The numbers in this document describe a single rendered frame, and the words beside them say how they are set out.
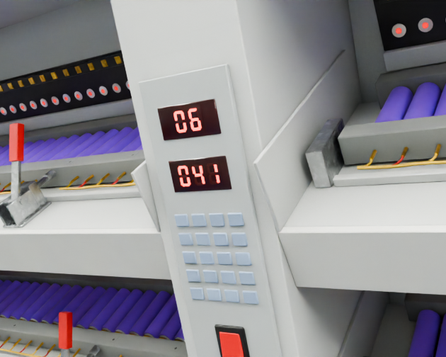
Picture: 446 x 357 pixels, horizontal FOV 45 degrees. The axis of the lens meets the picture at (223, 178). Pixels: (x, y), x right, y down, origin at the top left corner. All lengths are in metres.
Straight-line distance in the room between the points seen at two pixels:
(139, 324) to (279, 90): 0.33
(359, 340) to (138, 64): 0.28
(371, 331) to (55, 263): 0.28
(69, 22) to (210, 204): 0.40
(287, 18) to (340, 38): 0.10
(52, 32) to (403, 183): 0.50
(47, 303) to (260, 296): 0.42
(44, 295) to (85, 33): 0.33
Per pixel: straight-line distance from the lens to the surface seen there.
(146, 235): 0.41
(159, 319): 0.60
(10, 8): 0.67
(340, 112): 0.45
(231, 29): 0.33
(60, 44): 0.72
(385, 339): 0.52
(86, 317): 0.67
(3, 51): 0.80
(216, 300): 0.38
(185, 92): 0.35
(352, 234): 0.33
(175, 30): 0.36
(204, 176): 0.35
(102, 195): 0.49
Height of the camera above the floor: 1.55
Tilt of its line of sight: 11 degrees down
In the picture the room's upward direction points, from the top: 11 degrees counter-clockwise
